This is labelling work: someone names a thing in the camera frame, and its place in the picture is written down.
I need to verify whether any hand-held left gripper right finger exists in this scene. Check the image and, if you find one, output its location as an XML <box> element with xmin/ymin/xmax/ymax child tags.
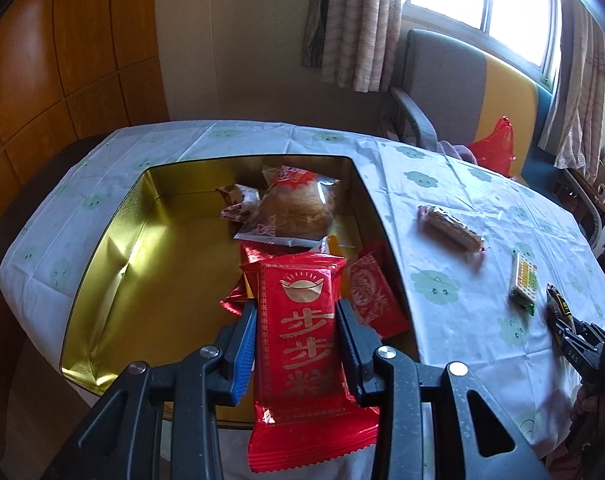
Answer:
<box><xmin>335</xmin><ymin>297</ymin><xmax>553</xmax><ymax>480</ymax></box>

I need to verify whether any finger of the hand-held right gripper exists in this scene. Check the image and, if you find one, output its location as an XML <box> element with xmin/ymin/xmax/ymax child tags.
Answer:
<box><xmin>549</xmin><ymin>310</ymin><xmax>589</xmax><ymax>357</ymax></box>
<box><xmin>577</xmin><ymin>321</ymin><xmax>605</xmax><ymax>347</ymax></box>

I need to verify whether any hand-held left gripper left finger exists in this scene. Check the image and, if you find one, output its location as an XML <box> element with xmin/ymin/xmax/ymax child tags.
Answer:
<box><xmin>57</xmin><ymin>305</ymin><xmax>259</xmax><ymax>480</ymax></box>

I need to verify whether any dark brown snack packet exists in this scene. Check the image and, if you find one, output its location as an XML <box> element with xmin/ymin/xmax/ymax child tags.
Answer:
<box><xmin>545</xmin><ymin>282</ymin><xmax>575</xmax><ymax>333</ymax></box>

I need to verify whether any red foil snack packet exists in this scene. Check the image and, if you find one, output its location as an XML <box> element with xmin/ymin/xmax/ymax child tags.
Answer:
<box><xmin>220</xmin><ymin>270</ymin><xmax>256</xmax><ymax>317</ymax></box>

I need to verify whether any red patterned packet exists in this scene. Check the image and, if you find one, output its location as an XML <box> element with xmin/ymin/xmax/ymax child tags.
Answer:
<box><xmin>343</xmin><ymin>252</ymin><xmax>412</xmax><ymax>341</ymax></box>

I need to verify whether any long red gold-print packet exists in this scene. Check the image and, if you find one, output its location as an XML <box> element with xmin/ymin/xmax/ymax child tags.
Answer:
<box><xmin>239</xmin><ymin>252</ymin><xmax>380</xmax><ymax>475</ymax></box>

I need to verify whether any gold metal tin box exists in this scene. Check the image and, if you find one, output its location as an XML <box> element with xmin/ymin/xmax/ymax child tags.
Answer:
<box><xmin>60</xmin><ymin>156</ymin><xmax>423</xmax><ymax>428</ymax></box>

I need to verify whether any clear bread packet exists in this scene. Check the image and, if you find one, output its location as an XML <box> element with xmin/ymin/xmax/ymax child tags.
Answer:
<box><xmin>234</xmin><ymin>165</ymin><xmax>345</xmax><ymax>247</ymax></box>

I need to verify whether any red white candy packet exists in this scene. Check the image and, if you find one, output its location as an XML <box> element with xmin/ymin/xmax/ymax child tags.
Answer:
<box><xmin>216</xmin><ymin>183</ymin><xmax>261</xmax><ymax>222</ymax></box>

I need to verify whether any person's right hand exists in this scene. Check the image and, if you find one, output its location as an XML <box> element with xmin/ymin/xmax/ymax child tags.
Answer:
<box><xmin>571</xmin><ymin>384</ymin><xmax>605</xmax><ymax>423</ymax></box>

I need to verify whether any green cracker packet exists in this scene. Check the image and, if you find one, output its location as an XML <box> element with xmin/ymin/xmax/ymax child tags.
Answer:
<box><xmin>509</xmin><ymin>251</ymin><xmax>540</xmax><ymax>316</ymax></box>

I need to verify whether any grey curved armrest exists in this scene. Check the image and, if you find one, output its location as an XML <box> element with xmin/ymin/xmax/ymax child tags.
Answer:
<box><xmin>565</xmin><ymin>170</ymin><xmax>604</xmax><ymax>247</ymax></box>

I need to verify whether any pink wafer packet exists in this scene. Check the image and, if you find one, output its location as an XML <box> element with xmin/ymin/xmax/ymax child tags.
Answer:
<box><xmin>416</xmin><ymin>204</ymin><xmax>485</xmax><ymax>252</ymax></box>

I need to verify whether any red plastic bag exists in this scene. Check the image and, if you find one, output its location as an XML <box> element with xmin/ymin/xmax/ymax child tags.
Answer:
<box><xmin>466</xmin><ymin>116</ymin><xmax>515</xmax><ymax>178</ymax></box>

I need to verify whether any pink cloth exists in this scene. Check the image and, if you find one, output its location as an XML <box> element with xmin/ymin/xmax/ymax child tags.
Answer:
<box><xmin>435</xmin><ymin>139</ymin><xmax>480</xmax><ymax>163</ymax></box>

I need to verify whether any pink patterned curtain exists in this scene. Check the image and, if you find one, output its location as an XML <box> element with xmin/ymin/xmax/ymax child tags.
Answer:
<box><xmin>301</xmin><ymin>0</ymin><xmax>405</xmax><ymax>93</ymax></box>
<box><xmin>537</xmin><ymin>0</ymin><xmax>605</xmax><ymax>181</ymax></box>

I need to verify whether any grey yellow blue armchair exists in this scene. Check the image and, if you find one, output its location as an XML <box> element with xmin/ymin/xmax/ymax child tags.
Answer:
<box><xmin>382</xmin><ymin>29</ymin><xmax>565</xmax><ymax>181</ymax></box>

